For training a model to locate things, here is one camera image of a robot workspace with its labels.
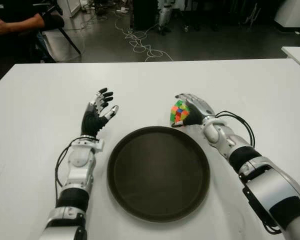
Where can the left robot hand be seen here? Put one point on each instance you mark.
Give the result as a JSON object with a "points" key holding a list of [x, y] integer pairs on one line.
{"points": [[91, 122]]}

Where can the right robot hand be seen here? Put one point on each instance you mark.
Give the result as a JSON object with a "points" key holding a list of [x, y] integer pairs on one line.
{"points": [[200, 107]]}

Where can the multicoloured Rubik's cube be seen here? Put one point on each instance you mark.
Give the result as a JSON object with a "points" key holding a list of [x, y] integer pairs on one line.
{"points": [[180, 111]]}

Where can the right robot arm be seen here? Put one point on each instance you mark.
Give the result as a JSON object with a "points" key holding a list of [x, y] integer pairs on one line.
{"points": [[265, 185]]}

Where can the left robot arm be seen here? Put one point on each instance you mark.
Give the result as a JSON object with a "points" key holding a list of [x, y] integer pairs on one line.
{"points": [[77, 170]]}

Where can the dark brown round plate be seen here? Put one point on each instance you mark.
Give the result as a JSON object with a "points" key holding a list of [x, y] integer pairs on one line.
{"points": [[158, 175]]}

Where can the black chair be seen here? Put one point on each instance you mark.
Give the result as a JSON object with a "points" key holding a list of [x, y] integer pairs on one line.
{"points": [[55, 22]]}

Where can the black cabinet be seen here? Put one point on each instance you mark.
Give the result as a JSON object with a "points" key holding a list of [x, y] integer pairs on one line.
{"points": [[143, 13]]}

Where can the white side table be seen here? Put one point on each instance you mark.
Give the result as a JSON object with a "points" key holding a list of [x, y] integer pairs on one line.
{"points": [[298, 55]]}

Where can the white panel board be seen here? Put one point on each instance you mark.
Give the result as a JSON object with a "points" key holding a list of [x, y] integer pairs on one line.
{"points": [[70, 6]]}

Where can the white machine housing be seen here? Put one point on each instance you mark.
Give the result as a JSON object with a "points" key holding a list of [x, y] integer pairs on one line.
{"points": [[293, 12]]}

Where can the seated person in black shirt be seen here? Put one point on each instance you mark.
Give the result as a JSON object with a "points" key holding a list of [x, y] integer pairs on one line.
{"points": [[10, 15]]}

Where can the metal folding frame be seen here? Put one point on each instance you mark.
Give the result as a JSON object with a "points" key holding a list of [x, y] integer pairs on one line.
{"points": [[253, 15]]}

